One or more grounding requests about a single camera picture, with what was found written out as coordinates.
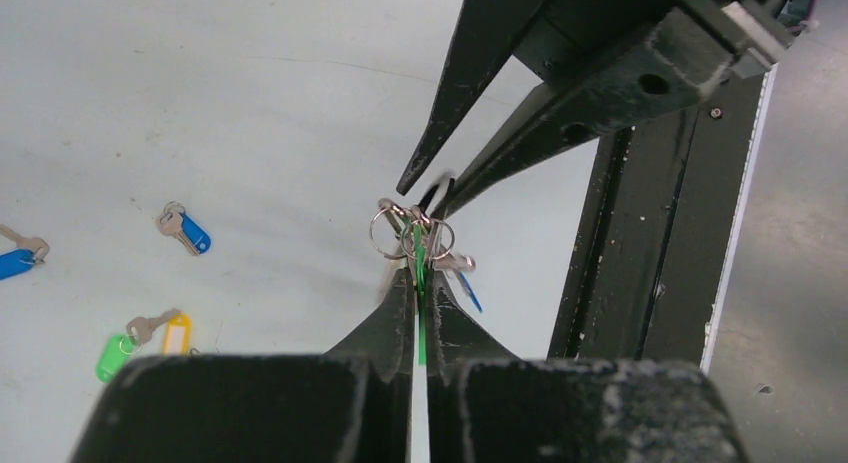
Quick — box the bunch of silver keys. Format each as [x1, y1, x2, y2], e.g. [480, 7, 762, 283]
[368, 198, 477, 273]

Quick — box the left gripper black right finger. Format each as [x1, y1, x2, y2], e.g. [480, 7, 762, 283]
[425, 271, 748, 462]

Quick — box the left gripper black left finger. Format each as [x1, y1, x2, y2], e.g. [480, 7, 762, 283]
[71, 269, 415, 462]

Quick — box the metal wire keyring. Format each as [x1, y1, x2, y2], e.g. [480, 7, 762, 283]
[418, 170, 456, 219]

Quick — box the blue tagged brass key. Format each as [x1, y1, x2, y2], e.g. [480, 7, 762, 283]
[154, 201, 212, 256]

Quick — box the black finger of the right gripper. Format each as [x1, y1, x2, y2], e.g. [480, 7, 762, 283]
[435, 9, 734, 217]
[396, 0, 550, 195]

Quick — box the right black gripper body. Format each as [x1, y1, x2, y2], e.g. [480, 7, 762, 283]
[513, 0, 795, 83]

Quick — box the blue capped key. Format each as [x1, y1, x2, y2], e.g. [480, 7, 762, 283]
[1, 225, 50, 279]

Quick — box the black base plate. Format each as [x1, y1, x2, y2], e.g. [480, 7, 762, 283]
[548, 76, 768, 364]

